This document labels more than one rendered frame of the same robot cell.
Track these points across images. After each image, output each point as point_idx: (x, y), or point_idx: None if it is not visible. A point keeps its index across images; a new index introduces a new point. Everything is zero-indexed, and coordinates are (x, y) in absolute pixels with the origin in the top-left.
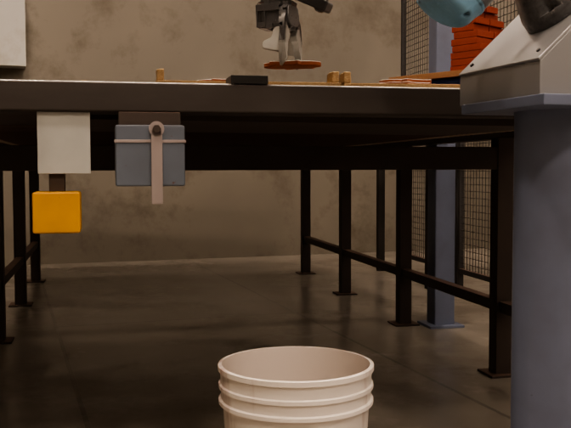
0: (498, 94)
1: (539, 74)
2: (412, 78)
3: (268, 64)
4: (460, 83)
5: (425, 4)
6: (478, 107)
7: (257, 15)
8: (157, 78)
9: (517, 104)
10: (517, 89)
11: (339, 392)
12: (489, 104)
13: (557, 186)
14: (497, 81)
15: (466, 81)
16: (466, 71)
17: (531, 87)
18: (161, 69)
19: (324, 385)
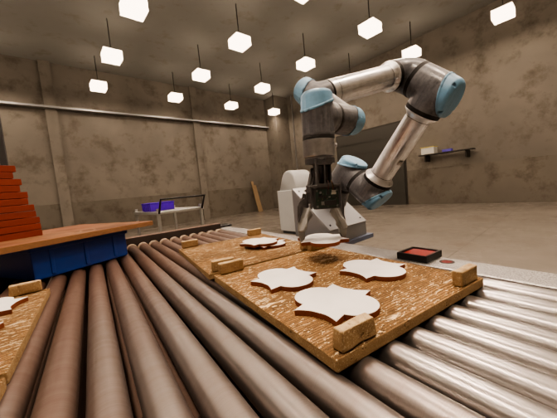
0: (351, 236)
1: (365, 226)
2: (36, 245)
3: (340, 242)
4: (88, 242)
5: (380, 200)
6: (348, 243)
7: (338, 195)
8: (477, 276)
9: (365, 238)
10: (358, 233)
11: None
12: (353, 240)
13: None
14: (350, 230)
15: (333, 233)
16: (332, 228)
17: (363, 231)
18: (472, 264)
19: None
